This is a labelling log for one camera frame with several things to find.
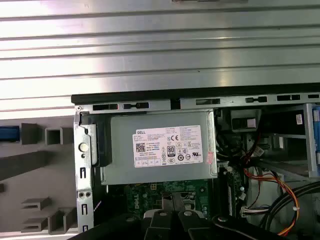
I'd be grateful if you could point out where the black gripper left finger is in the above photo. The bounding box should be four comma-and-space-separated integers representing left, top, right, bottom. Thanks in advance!
72, 191, 175, 240

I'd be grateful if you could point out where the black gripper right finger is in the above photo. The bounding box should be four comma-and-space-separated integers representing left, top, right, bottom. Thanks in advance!
172, 191, 286, 240

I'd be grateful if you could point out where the hard disk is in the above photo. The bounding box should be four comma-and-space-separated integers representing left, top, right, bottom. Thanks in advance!
0, 125, 20, 143

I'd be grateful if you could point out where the CPU socket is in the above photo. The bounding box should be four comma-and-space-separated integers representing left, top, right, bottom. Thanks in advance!
161, 191, 202, 213

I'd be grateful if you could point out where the green motherboard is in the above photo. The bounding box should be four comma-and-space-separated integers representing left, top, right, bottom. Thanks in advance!
123, 178, 247, 222

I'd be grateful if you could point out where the grey power supply unit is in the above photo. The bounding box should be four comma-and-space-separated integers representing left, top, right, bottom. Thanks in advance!
99, 109, 218, 186

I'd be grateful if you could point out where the black open PC case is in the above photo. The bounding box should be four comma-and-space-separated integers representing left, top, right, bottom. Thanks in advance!
71, 86, 320, 240

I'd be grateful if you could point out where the grey parts rack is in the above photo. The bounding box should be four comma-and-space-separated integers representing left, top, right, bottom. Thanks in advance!
0, 117, 78, 236

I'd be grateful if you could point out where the silver optical drive cage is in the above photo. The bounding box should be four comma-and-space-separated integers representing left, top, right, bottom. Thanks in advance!
259, 103, 320, 185

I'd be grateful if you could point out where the blue drive latch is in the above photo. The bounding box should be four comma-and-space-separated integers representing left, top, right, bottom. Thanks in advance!
311, 104, 320, 177

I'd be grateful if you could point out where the orange wire bundle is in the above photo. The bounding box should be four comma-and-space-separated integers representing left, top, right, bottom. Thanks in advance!
243, 167, 300, 237

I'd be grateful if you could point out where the black wire bundle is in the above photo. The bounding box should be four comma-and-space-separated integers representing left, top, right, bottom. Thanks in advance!
264, 181, 320, 237

